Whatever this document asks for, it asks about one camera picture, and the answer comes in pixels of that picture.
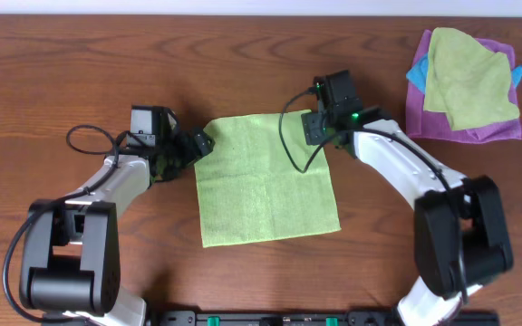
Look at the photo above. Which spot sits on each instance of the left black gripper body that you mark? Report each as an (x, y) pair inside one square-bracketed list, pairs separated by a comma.
[(188, 148)]

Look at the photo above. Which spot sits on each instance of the bright green cloth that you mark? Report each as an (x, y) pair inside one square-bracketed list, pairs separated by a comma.
[(262, 182)]

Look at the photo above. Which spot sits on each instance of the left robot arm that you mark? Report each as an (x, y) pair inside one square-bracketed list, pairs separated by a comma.
[(71, 268)]

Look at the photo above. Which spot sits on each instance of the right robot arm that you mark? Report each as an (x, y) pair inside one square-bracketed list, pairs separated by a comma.
[(461, 240)]

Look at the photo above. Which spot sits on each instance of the blue cloth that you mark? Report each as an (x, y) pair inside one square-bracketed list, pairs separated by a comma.
[(418, 74)]

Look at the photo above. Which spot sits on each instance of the purple cloth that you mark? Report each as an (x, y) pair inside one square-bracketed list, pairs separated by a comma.
[(422, 124)]

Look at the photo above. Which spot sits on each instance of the olive green cloth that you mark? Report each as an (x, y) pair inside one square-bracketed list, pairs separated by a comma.
[(467, 82)]

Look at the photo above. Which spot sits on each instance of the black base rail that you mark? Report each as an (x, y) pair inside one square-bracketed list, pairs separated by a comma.
[(353, 318)]

